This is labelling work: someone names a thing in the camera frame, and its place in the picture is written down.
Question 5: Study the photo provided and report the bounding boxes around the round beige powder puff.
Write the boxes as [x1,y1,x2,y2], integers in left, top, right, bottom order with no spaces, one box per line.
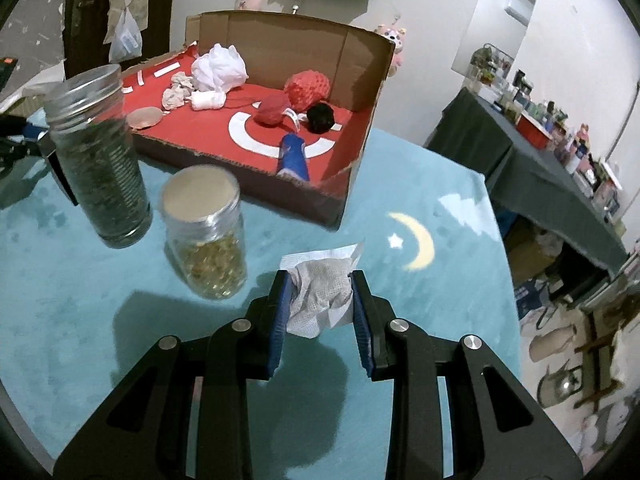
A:
[126,106,164,130]

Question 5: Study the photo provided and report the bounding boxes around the white mesh bath pouf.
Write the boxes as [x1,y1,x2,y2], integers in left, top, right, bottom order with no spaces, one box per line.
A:
[191,44,248,94]

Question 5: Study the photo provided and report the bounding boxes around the white gauze cloth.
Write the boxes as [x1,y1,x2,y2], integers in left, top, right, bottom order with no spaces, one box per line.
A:
[280,243,363,339]

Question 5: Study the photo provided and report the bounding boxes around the red knitted ball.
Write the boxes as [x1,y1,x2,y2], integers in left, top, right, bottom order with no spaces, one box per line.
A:
[254,92,291,127]

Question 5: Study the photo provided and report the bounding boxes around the blue fabric pouch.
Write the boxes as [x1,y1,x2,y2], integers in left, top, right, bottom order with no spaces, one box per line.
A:
[277,132,309,182]

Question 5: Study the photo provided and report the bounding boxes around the coral knitted pouf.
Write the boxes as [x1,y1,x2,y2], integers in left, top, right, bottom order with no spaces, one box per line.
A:
[283,70,331,113]

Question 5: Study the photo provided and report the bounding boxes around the black velvet scrunchie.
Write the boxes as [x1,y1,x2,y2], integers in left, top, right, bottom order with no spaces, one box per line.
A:
[306,102,335,134]

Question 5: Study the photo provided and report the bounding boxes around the black square box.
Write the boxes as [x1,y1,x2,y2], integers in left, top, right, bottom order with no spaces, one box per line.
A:
[37,132,78,206]

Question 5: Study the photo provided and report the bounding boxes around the large glass jar dark contents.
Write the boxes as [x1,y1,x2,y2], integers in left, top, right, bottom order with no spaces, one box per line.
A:
[43,64,152,249]

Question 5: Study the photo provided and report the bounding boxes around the plastic bag on door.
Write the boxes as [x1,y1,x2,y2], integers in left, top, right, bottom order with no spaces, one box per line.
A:
[108,8,142,64]

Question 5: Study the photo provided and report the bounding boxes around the dark wooden door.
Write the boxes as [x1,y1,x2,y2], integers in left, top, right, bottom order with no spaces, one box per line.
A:
[63,0,172,78]

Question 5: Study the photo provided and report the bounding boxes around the small glass jar yellow beads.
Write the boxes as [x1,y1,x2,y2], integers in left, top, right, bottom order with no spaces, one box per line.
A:
[160,165,247,300]

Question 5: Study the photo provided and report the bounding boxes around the cardboard box red interior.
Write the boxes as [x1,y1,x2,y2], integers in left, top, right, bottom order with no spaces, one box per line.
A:
[122,11,394,228]

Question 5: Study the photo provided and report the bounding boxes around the red bowl on side table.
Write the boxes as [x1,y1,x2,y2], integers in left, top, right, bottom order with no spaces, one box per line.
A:
[515,112,552,150]

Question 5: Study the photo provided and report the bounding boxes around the dark green covered side table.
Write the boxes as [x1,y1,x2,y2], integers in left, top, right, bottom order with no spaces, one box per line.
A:
[424,88,627,274]

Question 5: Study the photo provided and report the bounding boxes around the pink plush toy on wall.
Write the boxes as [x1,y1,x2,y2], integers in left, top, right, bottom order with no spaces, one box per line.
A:
[375,24,406,77]

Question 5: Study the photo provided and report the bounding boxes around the wall mirror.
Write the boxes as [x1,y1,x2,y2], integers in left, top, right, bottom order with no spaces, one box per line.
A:
[451,0,536,79]

